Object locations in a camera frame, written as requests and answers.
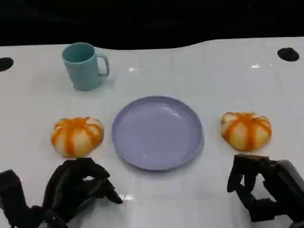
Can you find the pale green mug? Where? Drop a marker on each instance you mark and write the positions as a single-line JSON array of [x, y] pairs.
[[83, 71]]

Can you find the lilac plate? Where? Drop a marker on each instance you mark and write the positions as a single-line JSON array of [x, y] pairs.
[[156, 135]]

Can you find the black table grommet hole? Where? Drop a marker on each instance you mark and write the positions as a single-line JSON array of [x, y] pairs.
[[288, 54], [5, 64]]

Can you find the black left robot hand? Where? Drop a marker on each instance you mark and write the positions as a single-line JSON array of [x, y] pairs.
[[66, 187]]

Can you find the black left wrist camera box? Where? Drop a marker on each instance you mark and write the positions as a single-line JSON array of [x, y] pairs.
[[12, 197]]

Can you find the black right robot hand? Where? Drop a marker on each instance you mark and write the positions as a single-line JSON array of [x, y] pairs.
[[280, 185]]

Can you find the orange and white bread roll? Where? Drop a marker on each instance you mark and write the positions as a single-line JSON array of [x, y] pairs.
[[76, 137], [245, 131]]

